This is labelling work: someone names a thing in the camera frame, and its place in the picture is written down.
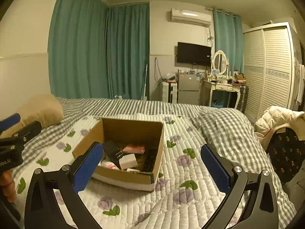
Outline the white tube with label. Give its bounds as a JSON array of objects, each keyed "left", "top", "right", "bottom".
[{"left": 100, "top": 159, "right": 119, "bottom": 170}]

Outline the black power adapter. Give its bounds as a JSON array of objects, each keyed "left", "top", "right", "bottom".
[{"left": 103, "top": 141, "right": 124, "bottom": 170}]

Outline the white charger block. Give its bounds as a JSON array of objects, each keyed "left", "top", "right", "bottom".
[{"left": 119, "top": 154, "right": 138, "bottom": 170}]

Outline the pink glitter notebook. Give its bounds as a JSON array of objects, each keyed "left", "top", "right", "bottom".
[{"left": 122, "top": 144, "right": 146, "bottom": 155}]

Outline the black remote control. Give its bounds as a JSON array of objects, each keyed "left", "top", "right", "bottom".
[{"left": 142, "top": 149, "right": 158, "bottom": 173}]

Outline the person's left hand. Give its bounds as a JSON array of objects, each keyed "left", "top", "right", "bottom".
[{"left": 0, "top": 170, "right": 17, "bottom": 203}]

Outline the tan pillow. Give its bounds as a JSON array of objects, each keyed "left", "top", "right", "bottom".
[{"left": 1, "top": 94, "right": 64, "bottom": 139}]

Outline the black patterned garment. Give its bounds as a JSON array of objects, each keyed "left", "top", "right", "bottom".
[{"left": 266, "top": 128, "right": 304, "bottom": 185}]

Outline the floral white quilt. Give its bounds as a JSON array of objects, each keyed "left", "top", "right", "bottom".
[{"left": 14, "top": 114, "right": 244, "bottom": 229}]

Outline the grey checked bed sheet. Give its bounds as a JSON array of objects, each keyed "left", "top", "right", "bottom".
[{"left": 13, "top": 98, "right": 296, "bottom": 228}]

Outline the white padded jacket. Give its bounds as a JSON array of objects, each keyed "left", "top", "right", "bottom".
[{"left": 254, "top": 106, "right": 304, "bottom": 150}]

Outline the brown cardboard box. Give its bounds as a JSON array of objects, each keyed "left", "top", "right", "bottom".
[{"left": 72, "top": 118, "right": 164, "bottom": 192}]

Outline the green curtain left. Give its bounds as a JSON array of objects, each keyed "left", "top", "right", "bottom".
[{"left": 47, "top": 0, "right": 150, "bottom": 100}]

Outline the green curtain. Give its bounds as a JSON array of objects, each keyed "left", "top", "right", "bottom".
[
  {"left": 47, "top": 0, "right": 150, "bottom": 100},
  {"left": 213, "top": 9, "right": 244, "bottom": 73}
]

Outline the white dressing table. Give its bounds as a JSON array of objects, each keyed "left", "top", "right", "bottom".
[{"left": 203, "top": 80, "right": 241, "bottom": 109}]

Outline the silver mini fridge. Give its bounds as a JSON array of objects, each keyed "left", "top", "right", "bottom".
[{"left": 177, "top": 73, "right": 200, "bottom": 105}]

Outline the white storage cabinet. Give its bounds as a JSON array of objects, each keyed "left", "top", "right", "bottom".
[{"left": 161, "top": 82, "right": 178, "bottom": 104}]

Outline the white oval mirror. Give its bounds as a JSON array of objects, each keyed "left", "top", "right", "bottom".
[{"left": 211, "top": 50, "right": 229, "bottom": 77}]

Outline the white louvered wardrobe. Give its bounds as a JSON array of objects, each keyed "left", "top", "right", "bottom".
[{"left": 243, "top": 22, "right": 295, "bottom": 123}]

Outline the green curtain right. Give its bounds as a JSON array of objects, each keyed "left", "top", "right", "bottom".
[{"left": 213, "top": 9, "right": 244, "bottom": 73}]

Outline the white air conditioner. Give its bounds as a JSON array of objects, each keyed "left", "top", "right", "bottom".
[{"left": 170, "top": 8, "right": 212, "bottom": 27}]

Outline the black wall television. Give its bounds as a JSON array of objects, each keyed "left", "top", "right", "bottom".
[{"left": 177, "top": 42, "right": 211, "bottom": 66}]

